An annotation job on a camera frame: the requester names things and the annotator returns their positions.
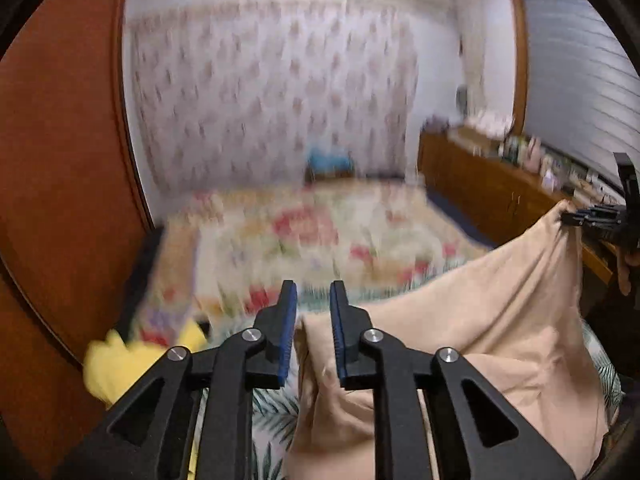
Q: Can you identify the blue plastic bag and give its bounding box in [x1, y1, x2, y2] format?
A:
[307, 147, 354, 174]

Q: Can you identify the cream tied drape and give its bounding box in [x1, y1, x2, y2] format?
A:
[449, 0, 487, 122]

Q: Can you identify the yellow plush toy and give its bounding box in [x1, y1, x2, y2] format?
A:
[82, 317, 212, 412]

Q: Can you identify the sheer circle pattern curtain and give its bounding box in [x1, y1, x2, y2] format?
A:
[127, 0, 422, 199]

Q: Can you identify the wooden window frame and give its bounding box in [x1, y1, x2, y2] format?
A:
[507, 0, 577, 137]

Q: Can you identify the wooden sideboard cabinet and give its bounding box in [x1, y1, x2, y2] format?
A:
[417, 126, 617, 287]

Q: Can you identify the floral leaf print blanket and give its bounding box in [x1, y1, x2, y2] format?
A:
[131, 182, 625, 480]

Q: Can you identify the person's right hand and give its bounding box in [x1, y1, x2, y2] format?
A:
[616, 247, 637, 297]

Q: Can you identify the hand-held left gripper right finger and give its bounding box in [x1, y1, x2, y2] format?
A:
[330, 280, 577, 480]

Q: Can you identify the dark blue bed sheet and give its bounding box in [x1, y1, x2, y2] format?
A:
[426, 191, 497, 252]

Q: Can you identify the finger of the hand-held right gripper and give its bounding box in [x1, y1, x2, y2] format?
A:
[574, 204, 623, 219]
[560, 212, 623, 230]

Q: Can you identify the peach printed t-shirt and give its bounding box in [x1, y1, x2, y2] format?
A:
[287, 199, 612, 480]

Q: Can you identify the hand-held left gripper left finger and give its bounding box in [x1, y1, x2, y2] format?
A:
[52, 280, 299, 480]

